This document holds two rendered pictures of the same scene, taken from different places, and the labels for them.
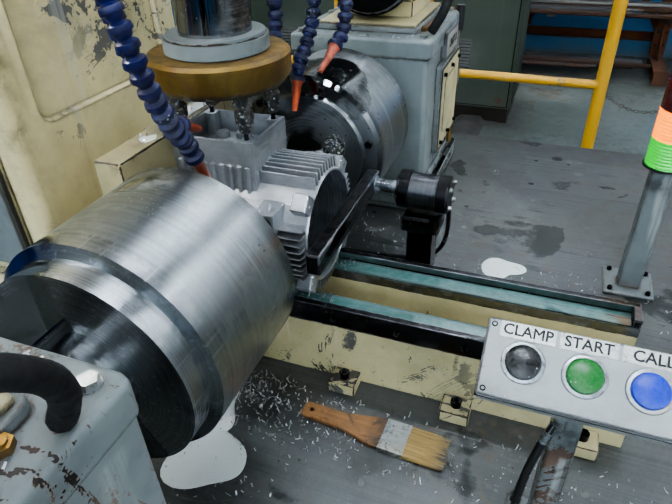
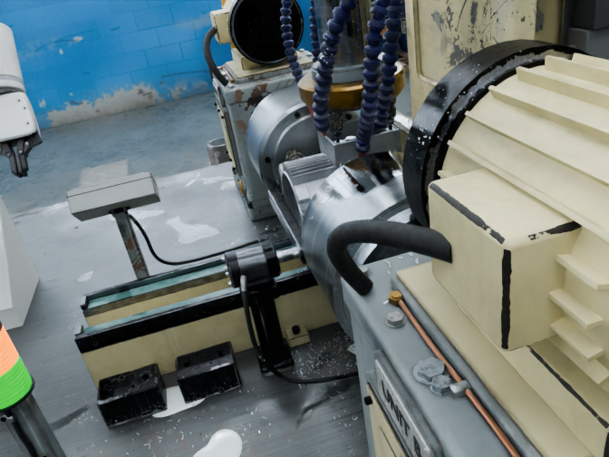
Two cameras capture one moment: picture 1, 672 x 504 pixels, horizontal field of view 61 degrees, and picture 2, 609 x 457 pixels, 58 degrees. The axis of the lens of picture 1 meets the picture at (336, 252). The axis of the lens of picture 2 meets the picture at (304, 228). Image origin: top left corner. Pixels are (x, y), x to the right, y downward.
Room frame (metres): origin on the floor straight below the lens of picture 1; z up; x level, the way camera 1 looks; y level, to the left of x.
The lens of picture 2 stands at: (1.45, -0.46, 1.47)
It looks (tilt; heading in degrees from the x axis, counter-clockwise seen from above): 28 degrees down; 148
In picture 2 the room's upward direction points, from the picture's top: 10 degrees counter-clockwise
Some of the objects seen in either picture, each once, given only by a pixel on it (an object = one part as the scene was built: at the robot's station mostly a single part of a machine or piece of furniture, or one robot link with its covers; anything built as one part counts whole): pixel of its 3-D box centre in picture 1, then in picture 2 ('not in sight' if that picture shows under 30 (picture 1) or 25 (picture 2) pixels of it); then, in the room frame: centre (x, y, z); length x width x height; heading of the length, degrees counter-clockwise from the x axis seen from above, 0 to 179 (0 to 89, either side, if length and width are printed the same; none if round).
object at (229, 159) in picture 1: (232, 149); (359, 148); (0.73, 0.14, 1.11); 0.12 x 0.11 x 0.07; 68
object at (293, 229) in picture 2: (347, 216); (287, 222); (0.70, -0.02, 1.01); 0.26 x 0.04 x 0.03; 158
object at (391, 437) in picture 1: (373, 430); not in sight; (0.49, -0.04, 0.80); 0.21 x 0.05 x 0.01; 65
